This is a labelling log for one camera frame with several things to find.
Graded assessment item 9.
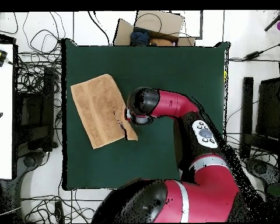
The dark green table cloth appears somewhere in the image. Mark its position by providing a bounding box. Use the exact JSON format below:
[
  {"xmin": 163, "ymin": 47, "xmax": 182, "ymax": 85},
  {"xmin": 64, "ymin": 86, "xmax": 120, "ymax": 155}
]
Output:
[{"xmin": 61, "ymin": 38, "xmax": 230, "ymax": 191}]

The tan terry towel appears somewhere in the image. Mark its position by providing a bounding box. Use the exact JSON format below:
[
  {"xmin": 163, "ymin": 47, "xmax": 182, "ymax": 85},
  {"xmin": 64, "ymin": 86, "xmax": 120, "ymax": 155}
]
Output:
[{"xmin": 70, "ymin": 73, "xmax": 139, "ymax": 149}]

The white side table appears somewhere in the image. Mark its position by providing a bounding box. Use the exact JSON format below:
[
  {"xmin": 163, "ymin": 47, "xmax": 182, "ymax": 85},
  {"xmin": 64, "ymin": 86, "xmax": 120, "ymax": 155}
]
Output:
[{"xmin": 0, "ymin": 43, "xmax": 15, "ymax": 180}]

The orange garment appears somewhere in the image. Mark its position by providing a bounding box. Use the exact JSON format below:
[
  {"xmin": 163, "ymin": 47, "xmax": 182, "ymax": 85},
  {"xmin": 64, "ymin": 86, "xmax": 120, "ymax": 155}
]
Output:
[{"xmin": 149, "ymin": 38, "xmax": 174, "ymax": 47}]

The black monitor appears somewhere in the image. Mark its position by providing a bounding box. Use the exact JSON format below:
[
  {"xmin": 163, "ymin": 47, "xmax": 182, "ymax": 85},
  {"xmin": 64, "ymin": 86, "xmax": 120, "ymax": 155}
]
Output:
[{"xmin": 255, "ymin": 78, "xmax": 280, "ymax": 155}]

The brown cardboard box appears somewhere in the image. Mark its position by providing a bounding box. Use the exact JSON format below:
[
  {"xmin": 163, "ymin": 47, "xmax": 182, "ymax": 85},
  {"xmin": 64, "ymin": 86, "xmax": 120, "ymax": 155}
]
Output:
[{"xmin": 113, "ymin": 10, "xmax": 197, "ymax": 47}]

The black upright bar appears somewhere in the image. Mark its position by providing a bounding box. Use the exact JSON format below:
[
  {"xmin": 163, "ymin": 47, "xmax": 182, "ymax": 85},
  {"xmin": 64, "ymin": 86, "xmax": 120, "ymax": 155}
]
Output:
[{"xmin": 239, "ymin": 76, "xmax": 254, "ymax": 159}]

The black power strip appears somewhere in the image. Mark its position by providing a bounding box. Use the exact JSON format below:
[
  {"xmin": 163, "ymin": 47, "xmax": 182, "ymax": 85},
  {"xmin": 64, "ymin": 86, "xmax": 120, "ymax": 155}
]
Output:
[{"xmin": 54, "ymin": 200, "xmax": 65, "ymax": 223}]

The navy blue garment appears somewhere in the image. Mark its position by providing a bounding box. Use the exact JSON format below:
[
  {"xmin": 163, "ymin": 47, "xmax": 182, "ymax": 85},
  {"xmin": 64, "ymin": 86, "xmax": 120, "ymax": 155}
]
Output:
[{"xmin": 129, "ymin": 27, "xmax": 151, "ymax": 47}]

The black power adapter with cable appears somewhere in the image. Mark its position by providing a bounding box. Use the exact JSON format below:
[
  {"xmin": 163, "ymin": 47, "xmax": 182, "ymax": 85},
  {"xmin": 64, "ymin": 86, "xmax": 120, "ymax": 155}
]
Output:
[{"xmin": 228, "ymin": 40, "xmax": 280, "ymax": 62}]

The black rod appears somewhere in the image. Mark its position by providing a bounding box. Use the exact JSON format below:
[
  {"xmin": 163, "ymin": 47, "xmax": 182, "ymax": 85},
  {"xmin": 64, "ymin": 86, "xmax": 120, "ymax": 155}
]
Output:
[{"xmin": 264, "ymin": 10, "xmax": 280, "ymax": 32}]

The black cable tangle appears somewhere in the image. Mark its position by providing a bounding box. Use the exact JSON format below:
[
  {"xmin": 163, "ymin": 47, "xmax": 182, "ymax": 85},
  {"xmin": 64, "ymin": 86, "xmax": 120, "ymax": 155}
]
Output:
[
  {"xmin": 223, "ymin": 134, "xmax": 280, "ymax": 169},
  {"xmin": 13, "ymin": 11, "xmax": 62, "ymax": 94},
  {"xmin": 20, "ymin": 188, "xmax": 101, "ymax": 223}
]

